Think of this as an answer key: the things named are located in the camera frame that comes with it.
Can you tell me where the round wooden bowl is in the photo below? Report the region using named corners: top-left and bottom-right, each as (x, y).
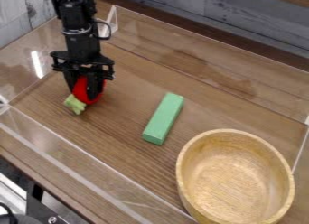
top-left (176, 129), bottom-right (295, 224)

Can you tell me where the black cable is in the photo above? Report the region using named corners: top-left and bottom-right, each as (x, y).
top-left (0, 201), bottom-right (18, 224)

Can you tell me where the black metal table frame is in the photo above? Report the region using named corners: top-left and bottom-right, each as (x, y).
top-left (25, 181), bottom-right (82, 224)

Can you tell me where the clear acrylic corner bracket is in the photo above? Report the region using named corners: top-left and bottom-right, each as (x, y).
top-left (97, 5), bottom-right (118, 40)

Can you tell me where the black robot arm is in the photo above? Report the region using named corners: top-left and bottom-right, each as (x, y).
top-left (50, 0), bottom-right (116, 104)

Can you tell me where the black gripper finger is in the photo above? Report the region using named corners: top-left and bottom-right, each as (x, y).
top-left (88, 71), bottom-right (105, 100)
top-left (63, 71), bottom-right (80, 90)

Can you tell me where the clear acrylic enclosure wall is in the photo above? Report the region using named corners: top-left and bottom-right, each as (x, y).
top-left (0, 7), bottom-right (309, 224)

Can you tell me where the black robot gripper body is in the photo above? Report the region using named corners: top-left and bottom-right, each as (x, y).
top-left (50, 30), bottom-right (116, 80)

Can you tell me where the red plush strawberry toy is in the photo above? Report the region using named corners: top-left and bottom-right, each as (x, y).
top-left (65, 76), bottom-right (104, 115)

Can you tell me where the green rectangular block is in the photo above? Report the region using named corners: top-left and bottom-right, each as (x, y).
top-left (142, 93), bottom-right (185, 145)

